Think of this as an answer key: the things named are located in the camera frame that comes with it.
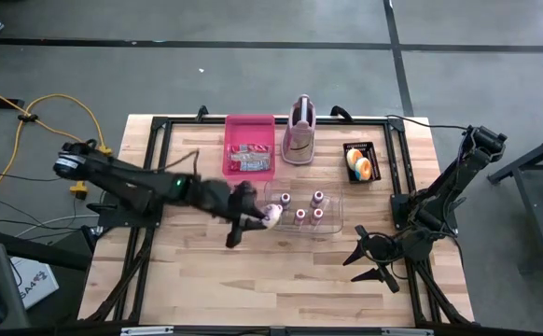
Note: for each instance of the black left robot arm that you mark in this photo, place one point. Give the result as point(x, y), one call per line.
point(113, 170)

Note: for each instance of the red snack packet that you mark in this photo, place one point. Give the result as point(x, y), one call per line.
point(250, 158)

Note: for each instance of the black table clamp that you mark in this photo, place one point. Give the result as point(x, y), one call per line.
point(201, 111)
point(341, 112)

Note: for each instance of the silver metal bracket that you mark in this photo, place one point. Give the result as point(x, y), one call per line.
point(407, 331)
point(145, 331)

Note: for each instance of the clear plastic bin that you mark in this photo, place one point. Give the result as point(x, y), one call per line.
point(332, 224)

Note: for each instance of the orange squeeze bottle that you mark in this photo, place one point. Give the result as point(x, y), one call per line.
point(300, 216)
point(317, 215)

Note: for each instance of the pink plastic tray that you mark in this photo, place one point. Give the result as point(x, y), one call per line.
point(248, 130)

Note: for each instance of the black mesh basket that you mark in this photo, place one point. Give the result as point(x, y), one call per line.
point(377, 163)

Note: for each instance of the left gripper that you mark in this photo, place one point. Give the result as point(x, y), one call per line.
point(227, 198)

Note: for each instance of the white printed paper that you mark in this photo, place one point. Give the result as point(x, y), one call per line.
point(38, 284)

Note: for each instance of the blue frosted toy donut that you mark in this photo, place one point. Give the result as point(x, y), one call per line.
point(368, 169)

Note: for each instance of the yellow plug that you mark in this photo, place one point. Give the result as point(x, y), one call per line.
point(79, 189)

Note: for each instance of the orange toy donut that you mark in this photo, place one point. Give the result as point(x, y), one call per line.
point(350, 154)

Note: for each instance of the black metal stand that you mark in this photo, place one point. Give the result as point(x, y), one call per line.
point(528, 158)

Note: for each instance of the black side desk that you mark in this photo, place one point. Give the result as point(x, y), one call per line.
point(29, 247)

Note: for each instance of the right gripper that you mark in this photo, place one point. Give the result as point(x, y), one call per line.
point(397, 247)

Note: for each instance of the black aluminium table frame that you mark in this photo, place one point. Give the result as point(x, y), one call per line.
point(369, 121)

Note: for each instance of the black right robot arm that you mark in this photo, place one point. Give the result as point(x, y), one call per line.
point(458, 172)

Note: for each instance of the dark red squeeze bottle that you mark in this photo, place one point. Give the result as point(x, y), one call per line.
point(285, 200)
point(318, 198)

